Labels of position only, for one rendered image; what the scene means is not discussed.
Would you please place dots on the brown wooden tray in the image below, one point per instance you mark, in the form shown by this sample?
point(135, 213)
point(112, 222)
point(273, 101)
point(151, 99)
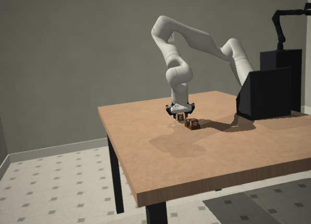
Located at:
point(192, 127)

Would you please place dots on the brown digit cube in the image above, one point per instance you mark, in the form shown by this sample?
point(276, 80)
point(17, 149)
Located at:
point(180, 116)
point(193, 122)

